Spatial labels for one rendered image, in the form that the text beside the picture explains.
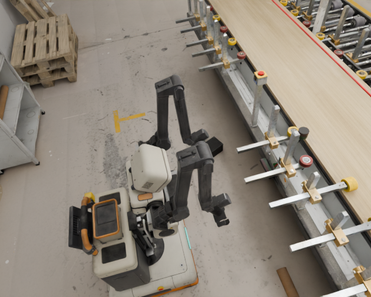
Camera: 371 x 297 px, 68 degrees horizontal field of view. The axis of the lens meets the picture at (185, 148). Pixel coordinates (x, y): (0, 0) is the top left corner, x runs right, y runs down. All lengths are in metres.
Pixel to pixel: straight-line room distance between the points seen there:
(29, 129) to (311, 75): 3.13
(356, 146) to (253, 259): 1.20
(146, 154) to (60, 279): 1.74
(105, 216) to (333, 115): 1.71
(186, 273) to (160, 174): 1.09
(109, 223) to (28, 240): 1.47
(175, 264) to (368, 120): 1.74
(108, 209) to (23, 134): 2.23
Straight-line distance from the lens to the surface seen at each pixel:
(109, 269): 1.79
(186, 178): 1.09
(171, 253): 2.28
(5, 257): 3.18
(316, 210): 2.11
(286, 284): 2.46
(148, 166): 1.30
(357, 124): 2.28
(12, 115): 3.49
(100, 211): 1.82
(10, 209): 3.42
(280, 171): 1.91
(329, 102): 2.37
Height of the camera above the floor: 2.43
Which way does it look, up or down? 52 degrees down
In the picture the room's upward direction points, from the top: 9 degrees counter-clockwise
